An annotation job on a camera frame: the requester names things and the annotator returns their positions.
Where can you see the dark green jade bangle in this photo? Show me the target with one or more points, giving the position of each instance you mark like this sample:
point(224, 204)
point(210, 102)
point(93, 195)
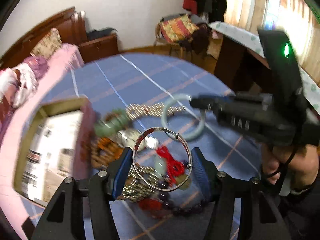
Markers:
point(112, 123)

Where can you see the silver wrist watch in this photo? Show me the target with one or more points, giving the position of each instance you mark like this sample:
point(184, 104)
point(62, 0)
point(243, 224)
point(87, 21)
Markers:
point(128, 138)

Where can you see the pale green jade pendant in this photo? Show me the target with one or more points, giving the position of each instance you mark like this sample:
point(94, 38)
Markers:
point(160, 166)

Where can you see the red hanging garment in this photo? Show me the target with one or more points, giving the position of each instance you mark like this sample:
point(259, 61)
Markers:
point(191, 6)

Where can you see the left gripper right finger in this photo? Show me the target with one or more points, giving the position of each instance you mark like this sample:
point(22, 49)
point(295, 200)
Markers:
point(259, 215)

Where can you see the rattan chair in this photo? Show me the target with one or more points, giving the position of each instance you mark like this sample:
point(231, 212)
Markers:
point(160, 39)

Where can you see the dark clothes on nightstand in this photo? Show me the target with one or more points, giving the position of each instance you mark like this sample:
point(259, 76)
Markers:
point(96, 34)

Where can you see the dark maroon clothes on chair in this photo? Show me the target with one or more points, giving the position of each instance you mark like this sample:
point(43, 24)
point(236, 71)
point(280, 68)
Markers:
point(199, 40)

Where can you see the floral pillow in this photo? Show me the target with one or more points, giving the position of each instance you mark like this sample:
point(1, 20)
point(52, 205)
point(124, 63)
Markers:
point(48, 45)

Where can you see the pink metal tin box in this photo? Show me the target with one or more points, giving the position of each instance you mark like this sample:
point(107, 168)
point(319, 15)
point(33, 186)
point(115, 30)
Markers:
point(55, 146)

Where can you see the wooden nightstand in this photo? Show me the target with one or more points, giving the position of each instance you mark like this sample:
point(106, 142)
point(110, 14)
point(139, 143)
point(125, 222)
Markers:
point(99, 48)

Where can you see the beige curtain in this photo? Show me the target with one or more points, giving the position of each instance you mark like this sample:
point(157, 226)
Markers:
point(292, 16)

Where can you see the desk with patterned cover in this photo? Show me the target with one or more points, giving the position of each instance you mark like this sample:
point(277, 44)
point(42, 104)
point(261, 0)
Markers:
point(241, 64)

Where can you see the red knot tassel charm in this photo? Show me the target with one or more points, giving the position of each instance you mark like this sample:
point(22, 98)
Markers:
point(174, 168)

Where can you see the person's right hand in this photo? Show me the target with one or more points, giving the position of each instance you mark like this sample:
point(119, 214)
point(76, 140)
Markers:
point(304, 165)

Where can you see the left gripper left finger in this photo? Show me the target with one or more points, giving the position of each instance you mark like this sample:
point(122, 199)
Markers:
point(63, 217)

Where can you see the pink purple patchwork quilt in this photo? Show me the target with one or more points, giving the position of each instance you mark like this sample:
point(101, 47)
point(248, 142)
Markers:
point(17, 84)

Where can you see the blue plaid tablecloth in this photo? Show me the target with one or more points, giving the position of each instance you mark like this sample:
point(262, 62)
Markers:
point(121, 80)

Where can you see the purple garment on bed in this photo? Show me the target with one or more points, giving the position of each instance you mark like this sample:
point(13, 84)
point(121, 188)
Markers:
point(38, 65)

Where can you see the pale jade bangle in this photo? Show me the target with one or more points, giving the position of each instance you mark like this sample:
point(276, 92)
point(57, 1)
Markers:
point(172, 122)

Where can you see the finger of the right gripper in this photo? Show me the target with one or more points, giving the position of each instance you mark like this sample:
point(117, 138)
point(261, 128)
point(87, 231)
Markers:
point(211, 102)

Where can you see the colourful striped cushion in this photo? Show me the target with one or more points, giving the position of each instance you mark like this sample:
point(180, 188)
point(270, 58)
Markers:
point(177, 29)

